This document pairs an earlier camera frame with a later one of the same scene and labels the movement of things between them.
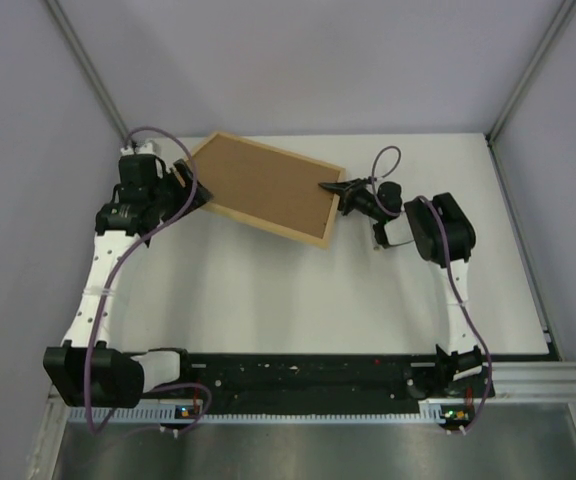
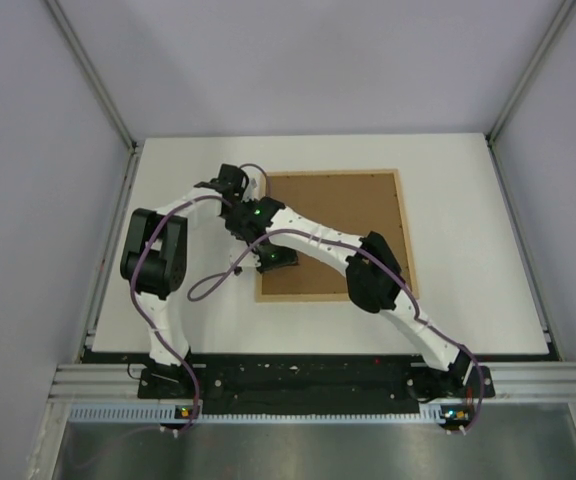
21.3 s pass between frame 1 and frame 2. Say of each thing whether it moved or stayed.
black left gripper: moved
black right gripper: moved
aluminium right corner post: stayed
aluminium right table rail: stayed
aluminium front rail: stayed
